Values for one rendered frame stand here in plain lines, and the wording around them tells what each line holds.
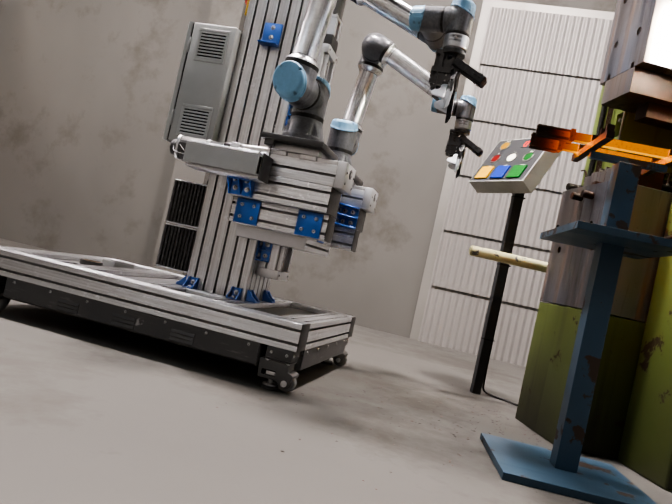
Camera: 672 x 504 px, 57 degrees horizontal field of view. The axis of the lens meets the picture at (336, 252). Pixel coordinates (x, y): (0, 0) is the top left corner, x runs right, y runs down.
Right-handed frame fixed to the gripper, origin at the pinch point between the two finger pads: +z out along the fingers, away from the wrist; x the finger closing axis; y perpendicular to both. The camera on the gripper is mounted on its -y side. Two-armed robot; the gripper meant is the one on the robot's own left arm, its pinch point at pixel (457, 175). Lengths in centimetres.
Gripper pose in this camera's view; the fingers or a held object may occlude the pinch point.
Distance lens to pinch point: 277.6
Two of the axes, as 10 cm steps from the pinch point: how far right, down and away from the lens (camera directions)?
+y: -9.5, -2.1, 2.4
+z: -2.2, 9.8, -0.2
